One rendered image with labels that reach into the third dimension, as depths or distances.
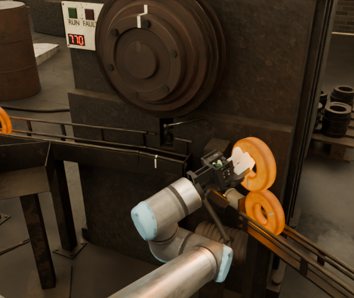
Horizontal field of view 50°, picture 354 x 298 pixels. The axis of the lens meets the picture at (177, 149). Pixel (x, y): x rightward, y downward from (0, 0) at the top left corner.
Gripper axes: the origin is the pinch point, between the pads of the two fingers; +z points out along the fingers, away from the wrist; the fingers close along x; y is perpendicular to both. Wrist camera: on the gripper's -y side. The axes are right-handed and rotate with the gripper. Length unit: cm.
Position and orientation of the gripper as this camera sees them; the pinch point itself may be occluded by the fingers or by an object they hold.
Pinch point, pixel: (253, 158)
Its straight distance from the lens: 108.7
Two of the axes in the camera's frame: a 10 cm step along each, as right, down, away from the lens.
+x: -5.1, -4.1, 7.6
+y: -2.5, -7.7, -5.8
